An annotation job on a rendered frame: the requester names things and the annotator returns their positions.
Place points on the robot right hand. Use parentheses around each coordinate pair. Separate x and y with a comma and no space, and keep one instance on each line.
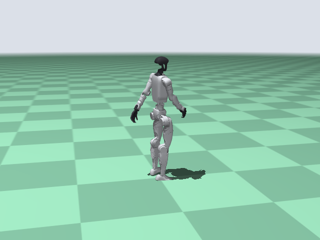
(183,112)

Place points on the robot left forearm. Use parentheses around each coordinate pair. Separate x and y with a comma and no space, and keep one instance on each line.
(141,100)

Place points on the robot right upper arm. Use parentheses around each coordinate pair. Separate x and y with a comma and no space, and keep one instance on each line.
(168,86)

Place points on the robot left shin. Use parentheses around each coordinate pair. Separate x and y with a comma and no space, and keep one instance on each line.
(155,156)

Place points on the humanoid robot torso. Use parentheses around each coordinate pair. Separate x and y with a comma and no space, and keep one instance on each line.
(159,95)

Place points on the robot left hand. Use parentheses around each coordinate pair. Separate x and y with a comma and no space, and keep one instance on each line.
(134,114)

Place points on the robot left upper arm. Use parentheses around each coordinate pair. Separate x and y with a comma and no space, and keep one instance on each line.
(148,86)

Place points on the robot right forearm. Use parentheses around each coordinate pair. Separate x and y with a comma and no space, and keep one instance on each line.
(177,103)

